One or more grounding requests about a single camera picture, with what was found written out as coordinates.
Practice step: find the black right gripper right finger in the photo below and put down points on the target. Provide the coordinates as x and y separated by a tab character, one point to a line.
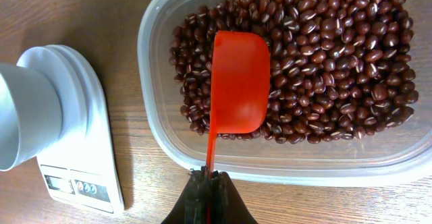
227	206

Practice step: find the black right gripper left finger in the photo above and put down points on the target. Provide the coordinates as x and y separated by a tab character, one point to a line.
191	206

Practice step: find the orange measuring scoop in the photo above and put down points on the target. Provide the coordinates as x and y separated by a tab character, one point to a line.
240	82

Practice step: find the white digital kitchen scale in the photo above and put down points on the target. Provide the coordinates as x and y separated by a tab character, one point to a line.
78	169

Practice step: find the red adzuki beans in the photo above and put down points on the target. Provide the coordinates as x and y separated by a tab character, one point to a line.
339	68

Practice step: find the white round bowl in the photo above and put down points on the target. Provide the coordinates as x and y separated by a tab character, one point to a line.
31	116

